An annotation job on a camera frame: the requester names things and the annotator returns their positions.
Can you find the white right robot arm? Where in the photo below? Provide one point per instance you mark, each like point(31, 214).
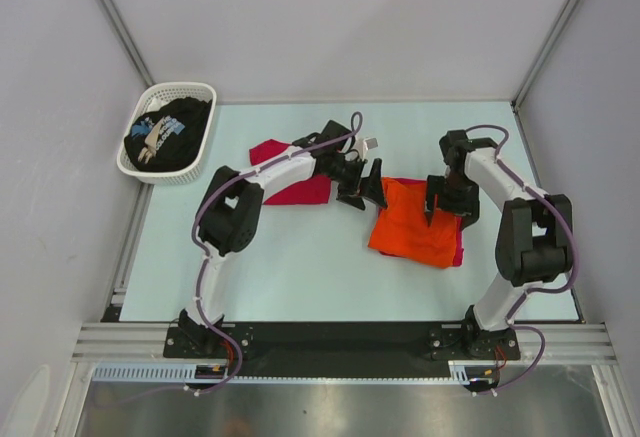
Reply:
point(534, 245)

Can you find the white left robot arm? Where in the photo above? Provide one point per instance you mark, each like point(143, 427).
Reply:
point(227, 219)

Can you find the black printed t shirt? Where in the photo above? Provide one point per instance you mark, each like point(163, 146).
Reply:
point(168, 139)

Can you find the orange t shirt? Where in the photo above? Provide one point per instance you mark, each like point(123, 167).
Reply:
point(415, 227)

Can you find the aluminium frame rail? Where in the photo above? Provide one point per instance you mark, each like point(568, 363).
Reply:
point(559, 343)

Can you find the grey slotted cable duct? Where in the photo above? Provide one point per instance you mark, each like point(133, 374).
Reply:
point(160, 373)

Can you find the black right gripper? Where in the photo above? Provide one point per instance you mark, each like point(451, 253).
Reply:
point(467, 209)

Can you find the red polo shirt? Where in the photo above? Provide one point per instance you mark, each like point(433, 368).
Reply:
point(313, 191)

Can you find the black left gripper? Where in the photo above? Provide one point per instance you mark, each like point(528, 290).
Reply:
point(370, 188)

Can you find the white plastic laundry basket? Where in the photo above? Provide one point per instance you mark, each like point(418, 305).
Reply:
point(152, 99)

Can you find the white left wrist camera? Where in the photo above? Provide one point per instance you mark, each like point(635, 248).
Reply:
point(359, 150)

